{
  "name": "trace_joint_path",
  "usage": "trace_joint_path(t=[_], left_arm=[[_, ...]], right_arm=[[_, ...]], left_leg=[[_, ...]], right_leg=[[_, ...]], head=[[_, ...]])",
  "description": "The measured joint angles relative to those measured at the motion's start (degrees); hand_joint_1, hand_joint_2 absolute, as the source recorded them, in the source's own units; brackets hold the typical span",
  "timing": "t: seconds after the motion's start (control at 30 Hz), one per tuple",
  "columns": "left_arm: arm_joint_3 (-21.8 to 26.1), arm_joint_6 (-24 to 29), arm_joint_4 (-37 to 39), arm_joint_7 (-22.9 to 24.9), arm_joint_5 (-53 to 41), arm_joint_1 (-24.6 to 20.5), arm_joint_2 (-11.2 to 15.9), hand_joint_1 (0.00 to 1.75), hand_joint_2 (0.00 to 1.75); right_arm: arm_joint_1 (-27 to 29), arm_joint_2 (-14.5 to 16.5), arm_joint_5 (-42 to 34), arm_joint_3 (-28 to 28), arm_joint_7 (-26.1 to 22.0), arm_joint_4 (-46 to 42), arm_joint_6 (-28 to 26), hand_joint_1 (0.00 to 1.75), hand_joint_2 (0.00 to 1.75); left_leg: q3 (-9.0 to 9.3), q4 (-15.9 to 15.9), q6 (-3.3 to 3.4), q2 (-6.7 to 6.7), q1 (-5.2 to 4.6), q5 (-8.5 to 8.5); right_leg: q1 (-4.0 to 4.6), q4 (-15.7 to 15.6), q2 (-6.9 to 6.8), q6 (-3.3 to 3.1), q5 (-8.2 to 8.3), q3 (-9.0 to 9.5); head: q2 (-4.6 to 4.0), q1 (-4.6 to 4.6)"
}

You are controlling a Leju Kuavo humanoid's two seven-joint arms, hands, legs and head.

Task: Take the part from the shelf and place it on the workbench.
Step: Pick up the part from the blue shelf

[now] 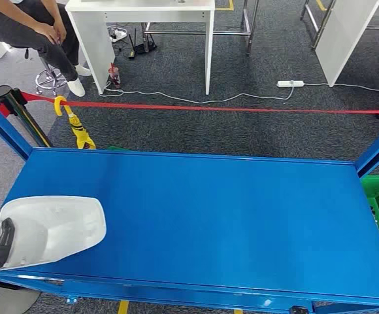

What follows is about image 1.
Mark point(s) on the white plastic shell part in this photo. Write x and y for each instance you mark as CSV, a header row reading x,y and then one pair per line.
x,y
52,229

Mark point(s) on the blue metal shelf rack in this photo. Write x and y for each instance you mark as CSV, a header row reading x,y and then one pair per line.
x,y
209,208

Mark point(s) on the yellow folded umbrella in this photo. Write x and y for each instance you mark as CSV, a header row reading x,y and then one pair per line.
x,y
78,130

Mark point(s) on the chrome stool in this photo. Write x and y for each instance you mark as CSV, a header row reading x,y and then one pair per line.
x,y
51,80

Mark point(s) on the person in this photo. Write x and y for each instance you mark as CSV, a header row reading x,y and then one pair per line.
x,y
29,30

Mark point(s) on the red drink cup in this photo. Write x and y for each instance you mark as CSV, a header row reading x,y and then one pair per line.
x,y
114,78

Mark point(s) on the white desk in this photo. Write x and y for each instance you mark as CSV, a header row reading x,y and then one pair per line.
x,y
94,47
343,39

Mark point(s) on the white power strip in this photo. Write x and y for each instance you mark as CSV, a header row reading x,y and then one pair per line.
x,y
119,34
289,83

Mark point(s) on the black router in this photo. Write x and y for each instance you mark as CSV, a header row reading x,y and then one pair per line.
x,y
145,47

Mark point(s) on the black stanchion post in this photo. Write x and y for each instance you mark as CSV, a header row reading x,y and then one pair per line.
x,y
23,117

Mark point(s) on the steel table frame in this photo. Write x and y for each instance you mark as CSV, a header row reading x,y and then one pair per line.
x,y
322,26
192,32

